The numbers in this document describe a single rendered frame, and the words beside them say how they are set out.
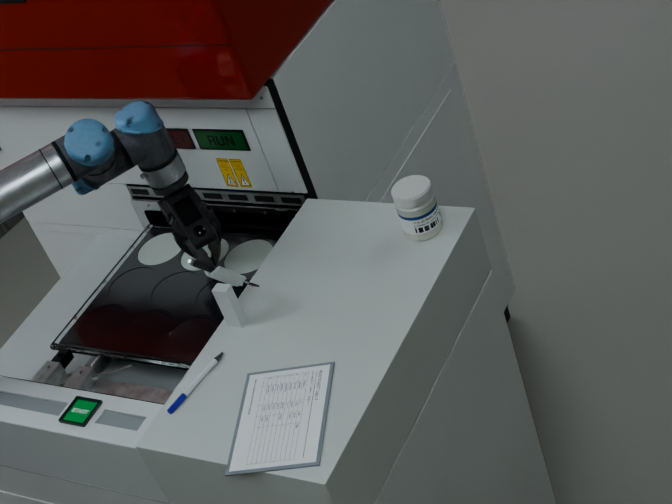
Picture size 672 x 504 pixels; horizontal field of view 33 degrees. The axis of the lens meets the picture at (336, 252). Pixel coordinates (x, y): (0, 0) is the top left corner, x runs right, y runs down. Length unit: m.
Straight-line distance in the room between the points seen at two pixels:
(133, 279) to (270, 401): 0.60
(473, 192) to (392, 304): 1.03
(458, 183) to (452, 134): 0.13
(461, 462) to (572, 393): 0.95
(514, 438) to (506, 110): 1.95
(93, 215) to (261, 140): 0.58
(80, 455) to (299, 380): 0.41
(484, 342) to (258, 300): 0.43
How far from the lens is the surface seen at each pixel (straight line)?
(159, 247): 2.37
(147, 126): 2.04
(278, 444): 1.74
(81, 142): 1.90
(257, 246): 2.25
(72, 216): 2.66
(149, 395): 2.07
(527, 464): 2.42
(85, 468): 2.02
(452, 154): 2.77
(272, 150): 2.17
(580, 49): 4.33
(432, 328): 1.92
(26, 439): 2.06
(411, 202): 1.95
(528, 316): 3.24
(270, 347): 1.91
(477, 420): 2.14
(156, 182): 2.10
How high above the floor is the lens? 2.18
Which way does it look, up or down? 37 degrees down
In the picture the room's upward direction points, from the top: 21 degrees counter-clockwise
